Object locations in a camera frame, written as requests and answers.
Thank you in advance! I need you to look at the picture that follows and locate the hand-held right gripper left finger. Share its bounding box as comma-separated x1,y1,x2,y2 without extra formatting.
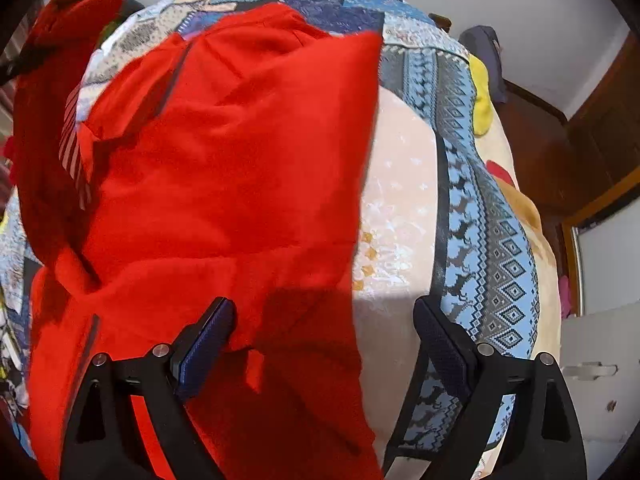
60,296,237,480

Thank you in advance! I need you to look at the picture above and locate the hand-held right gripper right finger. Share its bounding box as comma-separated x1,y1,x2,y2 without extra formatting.
382,296,588,480

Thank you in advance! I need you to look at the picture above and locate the red zip jacket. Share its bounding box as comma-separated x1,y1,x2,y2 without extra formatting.
10,0,386,480

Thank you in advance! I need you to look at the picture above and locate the blue patchwork quilt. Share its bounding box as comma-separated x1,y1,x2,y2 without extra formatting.
0,0,543,466

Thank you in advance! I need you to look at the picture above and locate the white cabinet with stickers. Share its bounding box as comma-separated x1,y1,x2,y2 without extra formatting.
560,300,640,446

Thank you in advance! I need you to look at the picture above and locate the wooden door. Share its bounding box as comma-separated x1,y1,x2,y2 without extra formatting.
565,30,640,211

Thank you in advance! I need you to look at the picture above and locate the grey backpack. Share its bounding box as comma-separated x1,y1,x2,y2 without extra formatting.
457,25,508,106

